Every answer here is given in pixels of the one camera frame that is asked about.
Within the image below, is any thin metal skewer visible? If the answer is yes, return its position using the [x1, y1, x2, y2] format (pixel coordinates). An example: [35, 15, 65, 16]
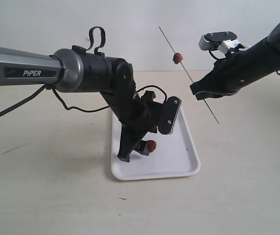
[158, 26, 220, 124]

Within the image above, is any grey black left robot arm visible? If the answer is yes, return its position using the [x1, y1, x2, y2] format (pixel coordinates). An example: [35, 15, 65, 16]
[0, 46, 162, 162]

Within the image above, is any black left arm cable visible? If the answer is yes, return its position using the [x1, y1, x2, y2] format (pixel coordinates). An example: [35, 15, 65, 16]
[0, 26, 167, 124]

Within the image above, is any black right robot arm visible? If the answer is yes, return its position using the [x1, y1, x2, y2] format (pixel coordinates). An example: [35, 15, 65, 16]
[190, 23, 280, 100]

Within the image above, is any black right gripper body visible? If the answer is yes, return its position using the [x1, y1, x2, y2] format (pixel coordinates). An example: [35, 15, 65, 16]
[212, 50, 250, 96]

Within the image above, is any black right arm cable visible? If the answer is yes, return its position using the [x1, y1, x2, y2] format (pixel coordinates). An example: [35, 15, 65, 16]
[207, 48, 225, 61]

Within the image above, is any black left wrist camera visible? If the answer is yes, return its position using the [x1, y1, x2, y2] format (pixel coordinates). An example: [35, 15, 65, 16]
[158, 96, 182, 135]

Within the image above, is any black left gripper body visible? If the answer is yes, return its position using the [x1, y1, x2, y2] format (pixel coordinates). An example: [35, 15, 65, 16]
[119, 90, 163, 137]

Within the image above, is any red meat chunk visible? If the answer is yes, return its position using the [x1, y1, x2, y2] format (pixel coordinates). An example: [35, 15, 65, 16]
[146, 140, 157, 153]

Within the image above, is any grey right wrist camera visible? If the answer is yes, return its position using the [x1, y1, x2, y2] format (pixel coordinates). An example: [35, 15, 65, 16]
[198, 31, 251, 54]

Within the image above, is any white plastic tray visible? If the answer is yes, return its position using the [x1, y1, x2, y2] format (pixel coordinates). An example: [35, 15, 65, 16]
[111, 108, 201, 181]

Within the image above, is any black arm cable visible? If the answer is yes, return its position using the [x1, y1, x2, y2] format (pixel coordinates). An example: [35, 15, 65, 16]
[0, 26, 167, 124]
[207, 48, 225, 61]

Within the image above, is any dark brown rounded block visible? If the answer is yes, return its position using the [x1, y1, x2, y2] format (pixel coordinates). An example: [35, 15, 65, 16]
[172, 52, 183, 65]

